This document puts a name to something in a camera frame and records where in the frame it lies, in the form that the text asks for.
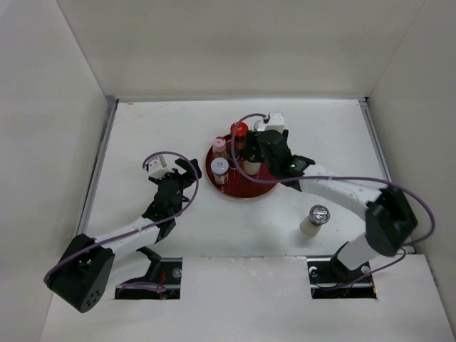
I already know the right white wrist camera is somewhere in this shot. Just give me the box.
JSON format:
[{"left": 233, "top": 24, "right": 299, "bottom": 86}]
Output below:
[{"left": 264, "top": 112, "right": 285, "bottom": 134}]

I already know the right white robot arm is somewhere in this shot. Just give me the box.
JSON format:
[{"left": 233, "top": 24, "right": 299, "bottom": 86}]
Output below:
[{"left": 244, "top": 130, "right": 418, "bottom": 282}]

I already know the silver-lid glass bottle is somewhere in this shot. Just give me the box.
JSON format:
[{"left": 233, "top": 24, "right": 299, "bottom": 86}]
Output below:
[{"left": 253, "top": 119, "right": 268, "bottom": 132}]

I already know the round red lacquer tray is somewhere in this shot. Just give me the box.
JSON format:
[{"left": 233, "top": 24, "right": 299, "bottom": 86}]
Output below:
[{"left": 205, "top": 132, "right": 284, "bottom": 200}]

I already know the white-lid dark jam jar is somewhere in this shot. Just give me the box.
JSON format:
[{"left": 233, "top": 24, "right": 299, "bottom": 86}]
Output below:
[{"left": 210, "top": 157, "right": 229, "bottom": 185}]

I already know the black-cap white sauce bottle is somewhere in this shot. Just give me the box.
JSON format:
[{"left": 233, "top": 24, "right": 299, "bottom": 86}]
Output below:
[{"left": 243, "top": 138, "right": 261, "bottom": 176}]

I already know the red-lid chili sauce jar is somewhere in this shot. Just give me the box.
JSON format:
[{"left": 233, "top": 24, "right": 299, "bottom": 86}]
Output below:
[{"left": 230, "top": 123, "right": 249, "bottom": 150}]

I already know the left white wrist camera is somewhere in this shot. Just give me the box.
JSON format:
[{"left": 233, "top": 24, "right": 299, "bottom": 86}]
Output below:
[{"left": 142, "top": 155, "right": 172, "bottom": 179}]

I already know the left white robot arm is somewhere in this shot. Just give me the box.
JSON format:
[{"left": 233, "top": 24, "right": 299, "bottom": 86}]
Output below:
[{"left": 43, "top": 152, "right": 202, "bottom": 313}]

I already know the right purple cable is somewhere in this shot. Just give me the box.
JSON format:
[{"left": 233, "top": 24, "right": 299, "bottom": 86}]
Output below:
[{"left": 229, "top": 113, "right": 436, "bottom": 291}]

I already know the silver-cap cream shaker bottle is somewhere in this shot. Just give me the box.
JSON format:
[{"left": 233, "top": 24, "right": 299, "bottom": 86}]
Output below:
[{"left": 300, "top": 204, "right": 331, "bottom": 238}]

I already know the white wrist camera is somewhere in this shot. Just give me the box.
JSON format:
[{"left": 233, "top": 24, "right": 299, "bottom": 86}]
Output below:
[
  {"left": 264, "top": 112, "right": 285, "bottom": 134},
  {"left": 142, "top": 155, "right": 172, "bottom": 179}
]

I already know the pink-cap spice bottle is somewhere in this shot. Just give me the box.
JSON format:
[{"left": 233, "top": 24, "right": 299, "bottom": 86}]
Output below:
[{"left": 212, "top": 137, "right": 228, "bottom": 160}]

